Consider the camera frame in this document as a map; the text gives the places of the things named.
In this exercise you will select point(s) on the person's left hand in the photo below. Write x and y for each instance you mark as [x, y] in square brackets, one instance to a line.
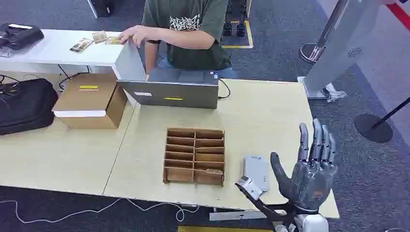
[134, 33]

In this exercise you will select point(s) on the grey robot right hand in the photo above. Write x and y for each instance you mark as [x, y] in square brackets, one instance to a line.
[307, 182]

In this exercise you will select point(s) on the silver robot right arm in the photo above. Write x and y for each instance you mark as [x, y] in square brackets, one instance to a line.
[314, 223]

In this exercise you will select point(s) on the single picture card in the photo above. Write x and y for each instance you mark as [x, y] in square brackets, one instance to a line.
[113, 40]
[100, 36]

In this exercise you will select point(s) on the black box on floor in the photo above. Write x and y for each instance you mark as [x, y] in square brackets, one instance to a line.
[101, 7]

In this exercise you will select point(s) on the grey flat card reader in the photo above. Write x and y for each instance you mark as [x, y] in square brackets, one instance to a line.
[256, 173]

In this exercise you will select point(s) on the person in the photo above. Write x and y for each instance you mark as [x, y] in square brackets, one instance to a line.
[195, 48]

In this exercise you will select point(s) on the grey laptop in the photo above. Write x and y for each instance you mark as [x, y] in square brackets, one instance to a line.
[173, 91]

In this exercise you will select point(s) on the white side table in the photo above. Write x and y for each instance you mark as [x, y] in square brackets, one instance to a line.
[57, 51]

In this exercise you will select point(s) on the brown cardboard box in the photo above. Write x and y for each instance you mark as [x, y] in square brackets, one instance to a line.
[88, 99]

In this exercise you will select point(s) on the black stanchion with round base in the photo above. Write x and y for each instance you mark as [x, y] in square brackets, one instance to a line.
[373, 127]

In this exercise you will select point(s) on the card with printed picture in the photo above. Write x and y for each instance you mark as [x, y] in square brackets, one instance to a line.
[214, 171]

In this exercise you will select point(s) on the yellow floor tape strip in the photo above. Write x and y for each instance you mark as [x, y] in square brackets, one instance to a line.
[221, 229]

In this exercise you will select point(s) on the black robot feet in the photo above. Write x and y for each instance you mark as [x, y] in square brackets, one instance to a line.
[234, 29]

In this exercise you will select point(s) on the yellow bordered floor mat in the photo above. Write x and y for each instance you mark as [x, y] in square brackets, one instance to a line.
[248, 40]

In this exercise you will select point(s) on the black device case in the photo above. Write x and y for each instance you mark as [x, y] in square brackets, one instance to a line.
[19, 36]

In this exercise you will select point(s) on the wooden slotted card box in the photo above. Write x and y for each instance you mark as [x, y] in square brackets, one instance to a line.
[194, 157]

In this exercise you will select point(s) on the black soft bag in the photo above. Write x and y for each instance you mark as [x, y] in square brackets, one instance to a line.
[25, 105]

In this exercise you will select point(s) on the chrome pole with round base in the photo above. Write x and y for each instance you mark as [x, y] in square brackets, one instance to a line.
[315, 49]

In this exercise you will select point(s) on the silver standing panel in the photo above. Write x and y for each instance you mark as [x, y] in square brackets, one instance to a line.
[339, 48]

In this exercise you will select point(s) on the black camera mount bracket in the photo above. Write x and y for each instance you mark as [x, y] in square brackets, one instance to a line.
[269, 209]

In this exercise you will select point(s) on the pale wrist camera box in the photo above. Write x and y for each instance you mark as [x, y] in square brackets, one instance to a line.
[250, 188]

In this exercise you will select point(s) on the white table frame bar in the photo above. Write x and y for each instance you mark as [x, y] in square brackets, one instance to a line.
[237, 215]

